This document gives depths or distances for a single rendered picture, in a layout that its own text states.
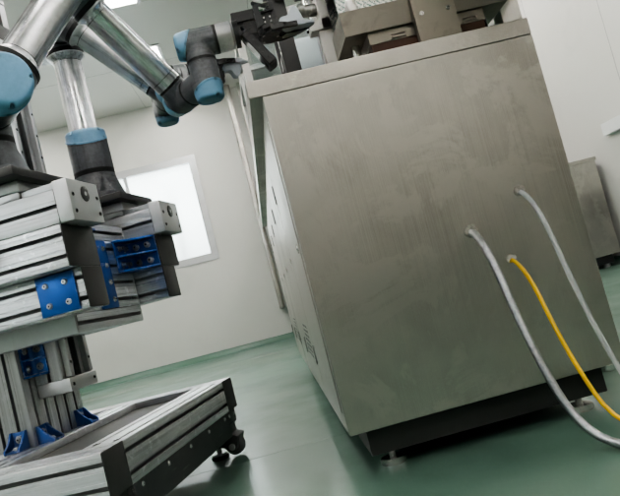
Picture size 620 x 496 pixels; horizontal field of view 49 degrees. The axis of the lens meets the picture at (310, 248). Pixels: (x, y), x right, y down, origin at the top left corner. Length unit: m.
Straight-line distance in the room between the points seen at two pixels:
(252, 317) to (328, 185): 5.84
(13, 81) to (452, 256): 0.98
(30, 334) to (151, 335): 5.74
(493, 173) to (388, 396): 0.54
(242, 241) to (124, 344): 1.65
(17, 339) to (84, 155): 0.61
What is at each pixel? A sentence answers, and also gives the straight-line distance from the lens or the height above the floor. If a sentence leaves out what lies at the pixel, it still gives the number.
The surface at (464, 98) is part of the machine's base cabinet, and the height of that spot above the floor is 0.75.
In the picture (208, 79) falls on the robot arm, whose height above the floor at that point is 1.00.
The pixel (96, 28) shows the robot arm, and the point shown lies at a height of 1.20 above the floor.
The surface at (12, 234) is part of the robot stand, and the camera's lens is 1.54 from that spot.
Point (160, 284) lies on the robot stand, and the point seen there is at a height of 0.54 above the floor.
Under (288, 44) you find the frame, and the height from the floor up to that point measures 1.18.
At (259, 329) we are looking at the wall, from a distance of 7.28.
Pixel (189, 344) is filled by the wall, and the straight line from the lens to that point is 7.34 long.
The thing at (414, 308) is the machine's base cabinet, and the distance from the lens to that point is 1.49.
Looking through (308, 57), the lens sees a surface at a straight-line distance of 2.94.
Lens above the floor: 0.42
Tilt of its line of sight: 4 degrees up
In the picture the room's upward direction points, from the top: 14 degrees counter-clockwise
